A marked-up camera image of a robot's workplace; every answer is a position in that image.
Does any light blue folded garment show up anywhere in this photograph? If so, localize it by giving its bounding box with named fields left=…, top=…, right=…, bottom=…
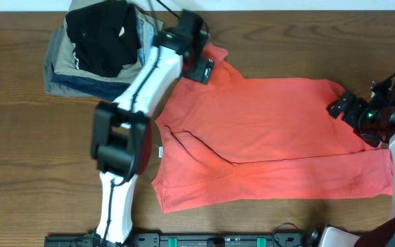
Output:
left=136, top=15, right=154, bottom=65

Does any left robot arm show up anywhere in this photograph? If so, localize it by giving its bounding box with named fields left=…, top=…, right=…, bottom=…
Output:
left=91, top=10, right=214, bottom=246

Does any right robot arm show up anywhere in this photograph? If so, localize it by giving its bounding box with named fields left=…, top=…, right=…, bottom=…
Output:
left=318, top=73, right=395, bottom=247

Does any black looped cable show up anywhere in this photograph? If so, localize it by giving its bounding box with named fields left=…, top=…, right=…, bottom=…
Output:
left=272, top=222, right=304, bottom=247

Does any black folded shirt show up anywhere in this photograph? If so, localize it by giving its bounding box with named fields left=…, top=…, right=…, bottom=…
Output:
left=66, top=1, right=141, bottom=78

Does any grey folded garment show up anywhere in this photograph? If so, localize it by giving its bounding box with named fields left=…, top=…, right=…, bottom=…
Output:
left=43, top=25, right=116, bottom=98

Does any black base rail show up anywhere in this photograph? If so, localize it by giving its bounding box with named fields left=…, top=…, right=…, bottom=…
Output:
left=44, top=233, right=305, bottom=247

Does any khaki folded garment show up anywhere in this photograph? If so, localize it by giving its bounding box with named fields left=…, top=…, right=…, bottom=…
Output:
left=53, top=8, right=154, bottom=83

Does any coral red t-shirt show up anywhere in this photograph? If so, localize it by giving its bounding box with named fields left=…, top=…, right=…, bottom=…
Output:
left=152, top=45, right=393, bottom=213

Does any dark blue folded garment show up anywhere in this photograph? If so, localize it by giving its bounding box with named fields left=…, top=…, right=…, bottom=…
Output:
left=51, top=73, right=130, bottom=102

